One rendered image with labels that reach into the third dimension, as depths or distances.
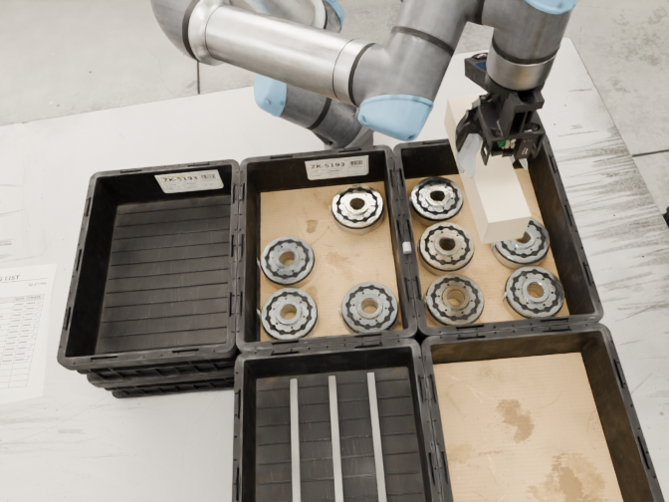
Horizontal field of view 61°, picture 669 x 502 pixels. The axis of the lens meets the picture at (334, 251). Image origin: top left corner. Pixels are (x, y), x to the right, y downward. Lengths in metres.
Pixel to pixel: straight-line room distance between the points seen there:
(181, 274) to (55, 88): 1.93
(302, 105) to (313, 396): 0.61
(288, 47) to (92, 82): 2.23
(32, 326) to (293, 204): 0.63
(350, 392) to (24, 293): 0.79
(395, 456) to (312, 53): 0.63
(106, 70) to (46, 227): 1.53
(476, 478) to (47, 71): 2.63
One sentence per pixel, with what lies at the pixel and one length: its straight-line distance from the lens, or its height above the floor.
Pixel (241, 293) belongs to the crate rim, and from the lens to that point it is 1.00.
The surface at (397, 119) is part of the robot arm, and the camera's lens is 0.63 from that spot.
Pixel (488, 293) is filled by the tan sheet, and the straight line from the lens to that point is 1.08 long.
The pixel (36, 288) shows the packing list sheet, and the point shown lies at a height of 0.70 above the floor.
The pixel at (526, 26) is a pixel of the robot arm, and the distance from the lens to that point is 0.65.
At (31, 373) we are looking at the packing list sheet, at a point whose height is 0.70.
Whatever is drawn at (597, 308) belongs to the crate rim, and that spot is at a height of 0.93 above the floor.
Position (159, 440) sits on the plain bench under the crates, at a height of 0.70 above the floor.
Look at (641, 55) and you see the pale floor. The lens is 2.88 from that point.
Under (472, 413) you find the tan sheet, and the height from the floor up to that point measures 0.83.
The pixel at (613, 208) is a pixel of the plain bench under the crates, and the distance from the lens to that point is 1.41.
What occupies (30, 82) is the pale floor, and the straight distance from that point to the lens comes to 3.06.
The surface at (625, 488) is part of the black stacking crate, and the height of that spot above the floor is 0.85.
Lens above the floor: 1.80
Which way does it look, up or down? 61 degrees down
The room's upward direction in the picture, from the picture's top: 8 degrees counter-clockwise
